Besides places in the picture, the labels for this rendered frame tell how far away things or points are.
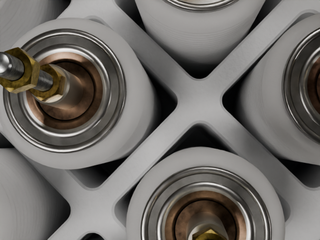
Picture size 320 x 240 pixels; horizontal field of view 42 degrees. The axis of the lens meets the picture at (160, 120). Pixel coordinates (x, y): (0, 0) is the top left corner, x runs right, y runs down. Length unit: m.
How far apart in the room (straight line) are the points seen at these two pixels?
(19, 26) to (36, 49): 0.06
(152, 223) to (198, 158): 0.05
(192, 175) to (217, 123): 0.08
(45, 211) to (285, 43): 0.21
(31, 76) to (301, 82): 0.15
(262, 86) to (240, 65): 0.07
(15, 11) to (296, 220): 0.25
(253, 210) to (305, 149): 0.05
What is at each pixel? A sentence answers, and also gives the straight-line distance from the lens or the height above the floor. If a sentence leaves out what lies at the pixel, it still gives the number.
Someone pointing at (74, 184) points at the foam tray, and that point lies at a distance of 0.33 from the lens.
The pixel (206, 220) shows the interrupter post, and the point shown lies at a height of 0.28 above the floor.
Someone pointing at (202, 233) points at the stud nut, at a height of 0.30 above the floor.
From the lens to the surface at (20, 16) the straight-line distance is 0.32.
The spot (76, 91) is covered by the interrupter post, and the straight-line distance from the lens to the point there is 0.24.
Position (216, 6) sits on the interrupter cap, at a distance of 0.26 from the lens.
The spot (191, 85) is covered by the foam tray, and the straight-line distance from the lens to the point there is 0.32.
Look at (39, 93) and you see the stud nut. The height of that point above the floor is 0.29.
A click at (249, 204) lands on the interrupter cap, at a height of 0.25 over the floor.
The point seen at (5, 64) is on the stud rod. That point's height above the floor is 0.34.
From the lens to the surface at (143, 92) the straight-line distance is 0.26.
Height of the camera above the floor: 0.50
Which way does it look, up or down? 85 degrees down
